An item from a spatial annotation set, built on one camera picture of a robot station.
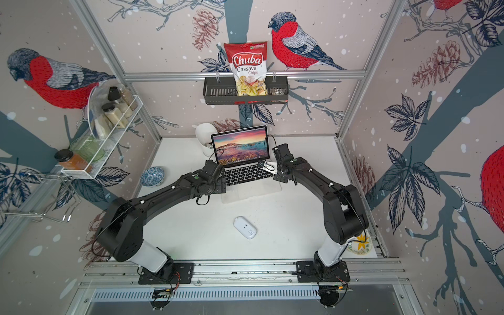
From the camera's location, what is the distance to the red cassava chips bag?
0.81 m

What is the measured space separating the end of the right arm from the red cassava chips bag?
305 millimetres

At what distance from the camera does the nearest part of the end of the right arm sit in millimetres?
644
